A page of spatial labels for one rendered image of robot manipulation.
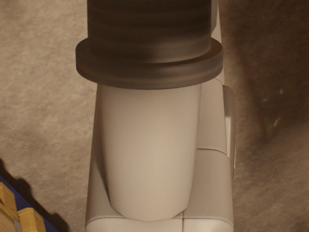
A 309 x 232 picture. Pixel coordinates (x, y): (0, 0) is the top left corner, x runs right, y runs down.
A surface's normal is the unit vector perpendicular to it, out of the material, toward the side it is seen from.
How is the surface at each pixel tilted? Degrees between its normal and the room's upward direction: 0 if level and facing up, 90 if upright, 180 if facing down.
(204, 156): 90
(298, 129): 0
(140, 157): 42
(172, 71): 28
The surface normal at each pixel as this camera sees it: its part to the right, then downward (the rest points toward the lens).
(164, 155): 0.25, 0.38
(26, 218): -0.29, -0.54
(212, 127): 0.19, -0.62
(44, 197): 0.26, 0.75
